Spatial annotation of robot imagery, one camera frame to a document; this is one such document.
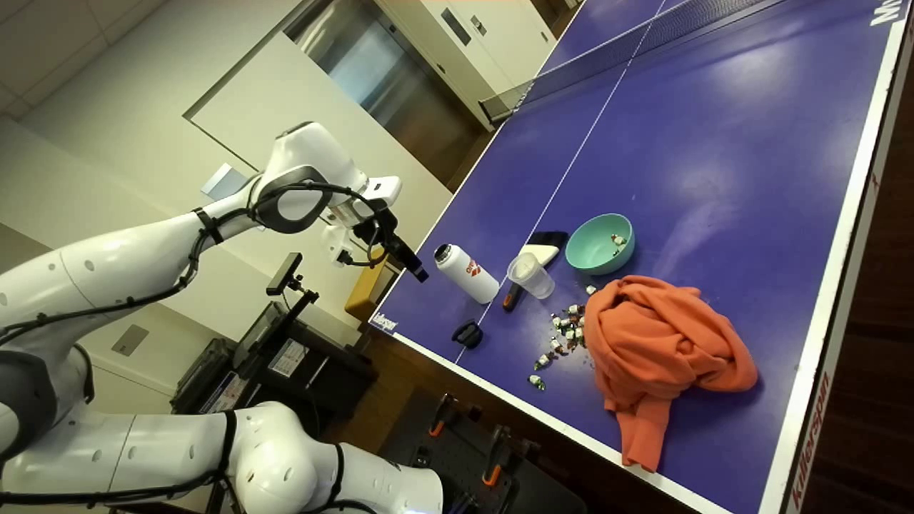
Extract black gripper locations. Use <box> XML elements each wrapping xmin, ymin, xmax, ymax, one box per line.
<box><xmin>366</xmin><ymin>203</ymin><xmax>431</xmax><ymax>284</ymax></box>

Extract teal green bowl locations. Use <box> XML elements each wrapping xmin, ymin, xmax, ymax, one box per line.
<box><xmin>561</xmin><ymin>210</ymin><xmax>640</xmax><ymax>280</ymax></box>

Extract yellow cardboard box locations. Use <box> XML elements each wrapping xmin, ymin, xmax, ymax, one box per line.
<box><xmin>341</xmin><ymin>260</ymin><xmax>403</xmax><ymax>321</ymax></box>

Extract white bottle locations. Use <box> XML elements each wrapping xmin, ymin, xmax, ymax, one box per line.
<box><xmin>431</xmin><ymin>239</ymin><xmax>501</xmax><ymax>304</ymax></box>

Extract small black clip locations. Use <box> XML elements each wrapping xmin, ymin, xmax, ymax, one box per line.
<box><xmin>450</xmin><ymin>318</ymin><xmax>486</xmax><ymax>351</ymax></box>

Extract translucent plastic cup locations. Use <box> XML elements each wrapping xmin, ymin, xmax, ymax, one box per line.
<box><xmin>504</xmin><ymin>247</ymin><xmax>557</xmax><ymax>301</ymax></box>

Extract black and white object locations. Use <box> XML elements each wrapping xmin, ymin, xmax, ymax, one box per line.
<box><xmin>517</xmin><ymin>227</ymin><xmax>570</xmax><ymax>270</ymax></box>

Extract orange black clamp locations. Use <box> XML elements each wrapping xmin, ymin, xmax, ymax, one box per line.
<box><xmin>476</xmin><ymin>424</ymin><xmax>517</xmax><ymax>491</ymax></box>
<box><xmin>426</xmin><ymin>388</ymin><xmax>460</xmax><ymax>441</ymax></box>

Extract black cart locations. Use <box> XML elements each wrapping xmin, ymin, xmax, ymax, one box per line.
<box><xmin>169</xmin><ymin>297</ymin><xmax>379</xmax><ymax>433</ymax></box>

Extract glass door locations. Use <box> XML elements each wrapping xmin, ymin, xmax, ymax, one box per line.
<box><xmin>283</xmin><ymin>0</ymin><xmax>490</xmax><ymax>193</ymax></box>

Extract white partition board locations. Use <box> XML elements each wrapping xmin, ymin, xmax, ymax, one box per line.
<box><xmin>181</xmin><ymin>30</ymin><xmax>457</xmax><ymax>351</ymax></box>

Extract beige cabinet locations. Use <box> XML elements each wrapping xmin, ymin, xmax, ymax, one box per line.
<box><xmin>373</xmin><ymin>0</ymin><xmax>560</xmax><ymax>130</ymax></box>

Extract black table tennis net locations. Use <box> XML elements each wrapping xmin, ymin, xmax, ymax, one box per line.
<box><xmin>480</xmin><ymin>0</ymin><xmax>793</xmax><ymax>124</ymax></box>

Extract orange cloth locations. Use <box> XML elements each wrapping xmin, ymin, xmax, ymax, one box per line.
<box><xmin>581</xmin><ymin>274</ymin><xmax>763</xmax><ymax>474</ymax></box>

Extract black camera tripod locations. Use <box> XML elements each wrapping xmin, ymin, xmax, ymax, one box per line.
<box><xmin>261</xmin><ymin>251</ymin><xmax>323</xmax><ymax>327</ymax></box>

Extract grey wall vent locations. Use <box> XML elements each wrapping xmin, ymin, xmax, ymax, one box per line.
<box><xmin>109</xmin><ymin>321</ymin><xmax>153</xmax><ymax>358</ymax></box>

